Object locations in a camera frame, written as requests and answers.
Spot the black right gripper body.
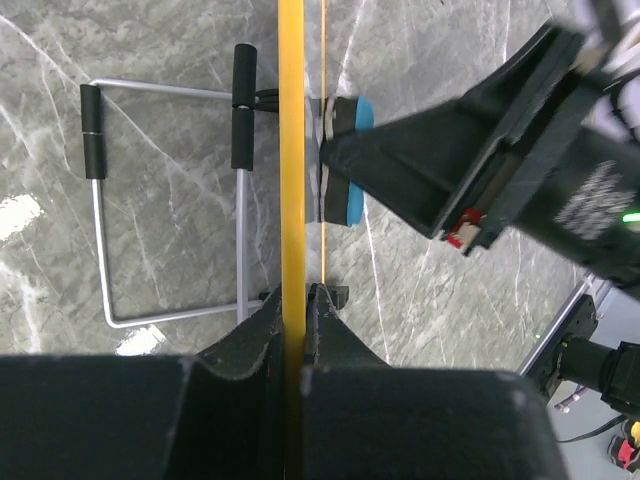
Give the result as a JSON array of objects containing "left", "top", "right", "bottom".
[{"left": 446, "top": 71, "right": 639, "bottom": 288}]

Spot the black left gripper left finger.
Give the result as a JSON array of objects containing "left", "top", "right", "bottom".
[{"left": 1, "top": 292, "right": 284, "bottom": 479}]

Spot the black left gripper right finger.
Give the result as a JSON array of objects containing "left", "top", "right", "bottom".
[{"left": 301, "top": 283, "right": 567, "bottom": 479}]

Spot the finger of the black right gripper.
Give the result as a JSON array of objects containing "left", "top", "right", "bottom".
[
  {"left": 346, "top": 23, "right": 582, "bottom": 183},
  {"left": 359, "top": 149, "right": 500, "bottom": 240}
]

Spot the blue whiteboard eraser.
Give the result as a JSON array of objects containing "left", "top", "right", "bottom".
[{"left": 319, "top": 96, "right": 374, "bottom": 227}]

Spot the yellow framed whiteboard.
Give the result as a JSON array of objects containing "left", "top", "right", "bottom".
[{"left": 278, "top": 1, "right": 307, "bottom": 479}]

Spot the aluminium front mounting rail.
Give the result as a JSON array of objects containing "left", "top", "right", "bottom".
[{"left": 517, "top": 274, "right": 611, "bottom": 376}]

